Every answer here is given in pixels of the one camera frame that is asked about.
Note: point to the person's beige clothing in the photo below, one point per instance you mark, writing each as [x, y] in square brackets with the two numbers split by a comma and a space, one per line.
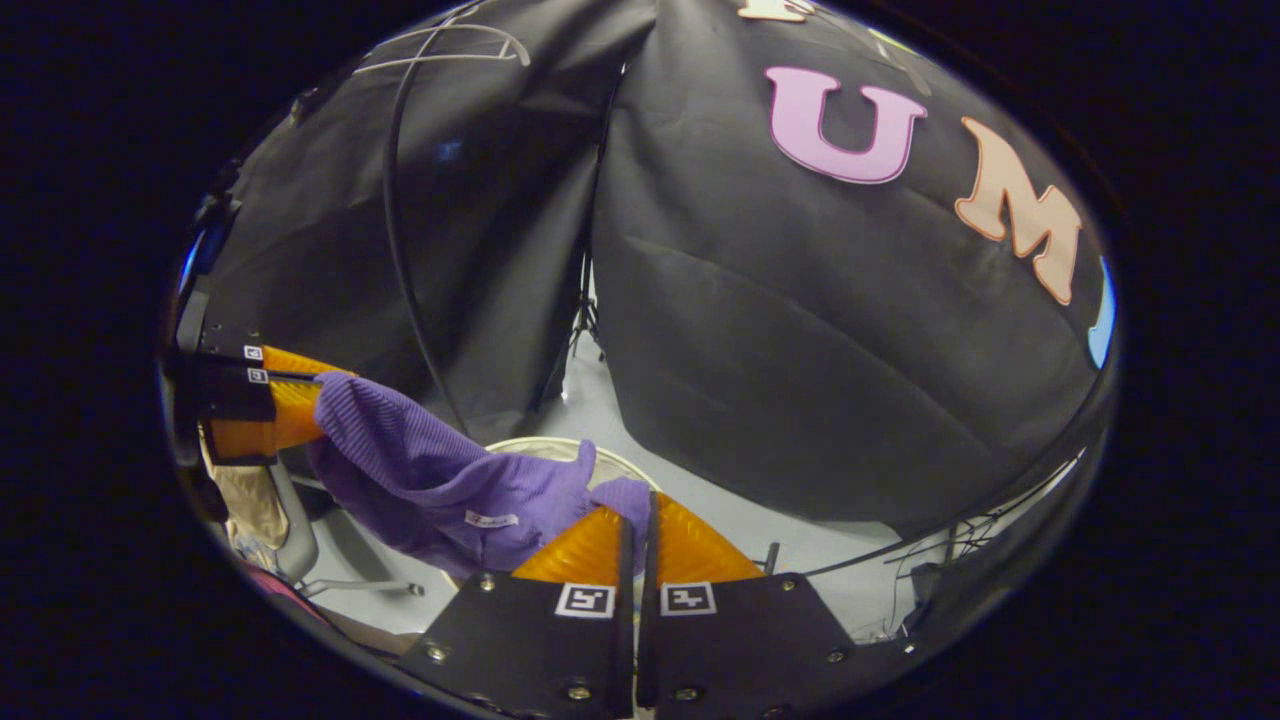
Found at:
[250, 500]

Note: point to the black tripod stand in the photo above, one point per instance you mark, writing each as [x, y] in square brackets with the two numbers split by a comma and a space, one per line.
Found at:
[586, 320]

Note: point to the black clothes rack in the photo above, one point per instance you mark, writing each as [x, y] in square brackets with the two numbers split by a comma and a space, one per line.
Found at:
[400, 260]

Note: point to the grey chair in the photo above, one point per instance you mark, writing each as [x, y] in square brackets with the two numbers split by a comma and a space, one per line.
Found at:
[300, 540]

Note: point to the black backdrop cloth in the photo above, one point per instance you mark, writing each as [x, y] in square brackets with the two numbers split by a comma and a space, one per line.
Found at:
[800, 350]

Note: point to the round laundry hamper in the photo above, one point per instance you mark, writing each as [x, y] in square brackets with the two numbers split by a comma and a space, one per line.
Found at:
[540, 447]

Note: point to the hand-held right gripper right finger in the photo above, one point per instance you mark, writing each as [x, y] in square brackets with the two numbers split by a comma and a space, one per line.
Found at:
[740, 640]

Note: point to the purple ribbed garment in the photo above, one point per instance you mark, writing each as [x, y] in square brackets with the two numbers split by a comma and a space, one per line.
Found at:
[430, 480]

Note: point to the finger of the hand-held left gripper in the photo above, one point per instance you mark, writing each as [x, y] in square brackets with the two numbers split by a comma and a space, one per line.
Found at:
[295, 362]
[260, 420]

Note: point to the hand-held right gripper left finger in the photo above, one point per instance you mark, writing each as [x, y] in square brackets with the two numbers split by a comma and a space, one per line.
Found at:
[540, 640]

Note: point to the plain white hanger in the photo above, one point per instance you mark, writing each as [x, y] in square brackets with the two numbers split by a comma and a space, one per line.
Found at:
[430, 62]

